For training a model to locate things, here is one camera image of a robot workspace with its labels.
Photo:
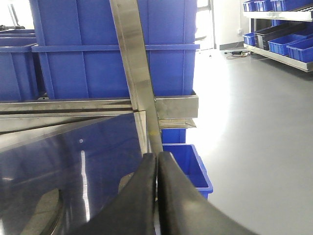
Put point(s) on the blue floor bin right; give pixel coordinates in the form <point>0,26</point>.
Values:
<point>174,141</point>

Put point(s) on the blue plastic bin left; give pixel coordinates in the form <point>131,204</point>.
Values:
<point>21,76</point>

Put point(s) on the blue plastic bin right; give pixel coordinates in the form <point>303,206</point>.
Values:
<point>79,53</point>

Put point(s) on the stainless steel rack frame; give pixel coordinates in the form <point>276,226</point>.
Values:
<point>151,114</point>

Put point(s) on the blue plastic bin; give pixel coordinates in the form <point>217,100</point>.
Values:
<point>79,53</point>
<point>21,76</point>

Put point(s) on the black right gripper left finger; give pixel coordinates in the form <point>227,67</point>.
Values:
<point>132,211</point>

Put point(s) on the background shelf with bins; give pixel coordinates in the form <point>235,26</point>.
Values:
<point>281,30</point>

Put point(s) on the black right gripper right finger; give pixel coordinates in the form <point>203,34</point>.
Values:
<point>183,210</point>

